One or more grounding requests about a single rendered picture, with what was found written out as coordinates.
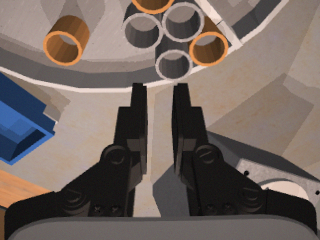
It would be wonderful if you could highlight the blue plastic tray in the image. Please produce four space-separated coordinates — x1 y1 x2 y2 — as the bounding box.
0 72 61 166

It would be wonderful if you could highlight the bronze bushing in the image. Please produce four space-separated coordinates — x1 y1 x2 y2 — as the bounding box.
43 15 90 66
132 0 174 14
187 16 228 66

